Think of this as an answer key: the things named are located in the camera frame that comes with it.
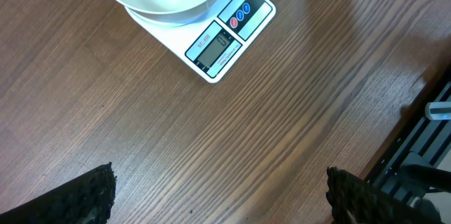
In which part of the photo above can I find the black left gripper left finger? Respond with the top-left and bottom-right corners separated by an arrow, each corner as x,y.
1,163 -> 116,223

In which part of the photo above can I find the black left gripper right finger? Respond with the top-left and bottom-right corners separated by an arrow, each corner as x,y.
326,167 -> 441,224

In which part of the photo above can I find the white digital kitchen scale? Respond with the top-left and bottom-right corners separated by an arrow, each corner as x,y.
127,0 -> 276,83

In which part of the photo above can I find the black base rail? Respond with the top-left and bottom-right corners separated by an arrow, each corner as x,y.
366,75 -> 450,223

